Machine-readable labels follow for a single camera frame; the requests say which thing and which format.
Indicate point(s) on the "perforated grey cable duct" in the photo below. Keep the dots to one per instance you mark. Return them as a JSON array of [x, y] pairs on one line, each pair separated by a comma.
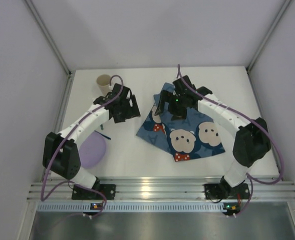
[[136, 207]]

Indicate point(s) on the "blue cartoon bear placemat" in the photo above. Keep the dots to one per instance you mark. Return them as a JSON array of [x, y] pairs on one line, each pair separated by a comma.
[[187, 139]]

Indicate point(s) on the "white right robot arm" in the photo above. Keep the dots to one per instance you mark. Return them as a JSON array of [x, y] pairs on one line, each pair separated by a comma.
[[251, 142]]

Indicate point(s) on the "purple plate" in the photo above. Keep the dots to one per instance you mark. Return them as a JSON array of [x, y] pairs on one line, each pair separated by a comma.
[[92, 150]]

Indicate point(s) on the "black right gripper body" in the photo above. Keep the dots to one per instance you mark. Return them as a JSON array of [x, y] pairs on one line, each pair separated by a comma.
[[169, 97]]

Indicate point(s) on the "aluminium front rail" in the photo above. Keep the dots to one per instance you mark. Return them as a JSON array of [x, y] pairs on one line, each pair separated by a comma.
[[192, 189]]

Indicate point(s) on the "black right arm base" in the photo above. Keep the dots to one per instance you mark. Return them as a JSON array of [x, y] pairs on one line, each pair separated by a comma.
[[217, 192]]

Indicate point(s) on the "beige cup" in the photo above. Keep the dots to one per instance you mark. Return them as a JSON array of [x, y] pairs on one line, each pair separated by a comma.
[[103, 82]]

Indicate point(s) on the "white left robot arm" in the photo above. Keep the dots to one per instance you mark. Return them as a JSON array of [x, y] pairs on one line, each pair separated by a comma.
[[61, 151]]

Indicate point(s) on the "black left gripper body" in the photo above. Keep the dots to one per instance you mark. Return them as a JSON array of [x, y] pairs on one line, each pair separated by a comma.
[[128, 109]]

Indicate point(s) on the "aluminium frame post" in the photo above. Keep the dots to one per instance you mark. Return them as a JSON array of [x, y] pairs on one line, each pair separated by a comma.
[[47, 35], [276, 20]]

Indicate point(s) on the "blue metal spoon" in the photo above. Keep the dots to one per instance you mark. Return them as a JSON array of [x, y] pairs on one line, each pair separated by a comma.
[[103, 135]]

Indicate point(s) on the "left aluminium frame post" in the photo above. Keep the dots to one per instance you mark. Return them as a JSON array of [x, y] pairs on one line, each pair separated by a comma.
[[47, 35]]

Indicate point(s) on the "right aluminium frame post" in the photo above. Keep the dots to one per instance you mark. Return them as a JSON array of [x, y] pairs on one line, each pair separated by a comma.
[[276, 20]]

